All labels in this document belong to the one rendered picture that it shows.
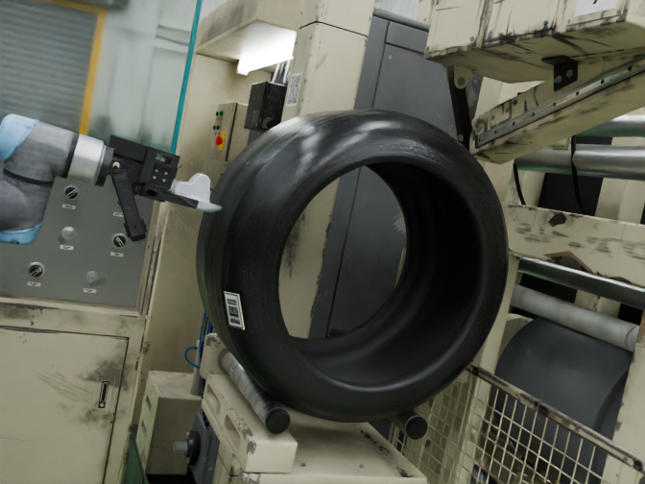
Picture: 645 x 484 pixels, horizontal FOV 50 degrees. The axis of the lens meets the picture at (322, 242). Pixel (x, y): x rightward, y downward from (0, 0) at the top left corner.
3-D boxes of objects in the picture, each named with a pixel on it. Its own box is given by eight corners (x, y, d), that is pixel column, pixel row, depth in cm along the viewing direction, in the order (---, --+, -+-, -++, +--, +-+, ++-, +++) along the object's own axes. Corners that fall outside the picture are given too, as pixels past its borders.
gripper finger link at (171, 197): (201, 201, 113) (148, 185, 110) (198, 209, 113) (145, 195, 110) (195, 198, 118) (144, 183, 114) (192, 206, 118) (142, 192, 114)
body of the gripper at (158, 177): (184, 157, 112) (110, 133, 107) (170, 207, 112) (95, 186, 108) (177, 156, 119) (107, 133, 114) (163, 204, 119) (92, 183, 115)
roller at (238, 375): (243, 363, 152) (225, 373, 150) (236, 346, 150) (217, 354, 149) (295, 426, 119) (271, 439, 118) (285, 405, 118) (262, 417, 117)
